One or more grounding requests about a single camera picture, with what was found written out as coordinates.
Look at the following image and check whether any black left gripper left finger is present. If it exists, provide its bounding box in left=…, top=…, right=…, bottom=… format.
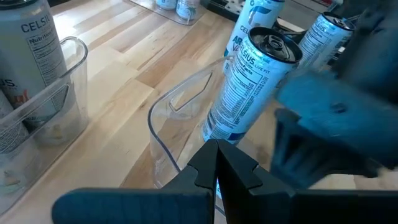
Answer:
left=161, top=139, right=219, bottom=224

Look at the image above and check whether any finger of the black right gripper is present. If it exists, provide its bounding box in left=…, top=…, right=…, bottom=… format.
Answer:
left=269, top=70, right=398, bottom=190

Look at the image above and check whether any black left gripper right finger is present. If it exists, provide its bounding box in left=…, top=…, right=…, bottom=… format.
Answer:
left=217, top=139, right=297, bottom=224

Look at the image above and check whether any white can blue palm print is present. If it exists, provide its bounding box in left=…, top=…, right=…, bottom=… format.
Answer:
left=201, top=26, right=304, bottom=146
left=223, top=0, right=286, bottom=74
left=297, top=11, right=356, bottom=73

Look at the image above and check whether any clear plastic bin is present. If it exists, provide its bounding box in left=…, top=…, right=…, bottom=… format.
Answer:
left=147, top=55, right=239, bottom=218
left=0, top=35, right=90, bottom=215
left=129, top=0, right=208, bottom=26

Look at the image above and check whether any white can orange print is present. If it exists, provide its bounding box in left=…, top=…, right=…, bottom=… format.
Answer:
left=0, top=90, right=30, bottom=155
left=0, top=0, right=68, bottom=131

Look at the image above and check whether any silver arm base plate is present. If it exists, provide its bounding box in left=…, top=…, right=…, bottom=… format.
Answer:
left=223, top=0, right=247, bottom=14

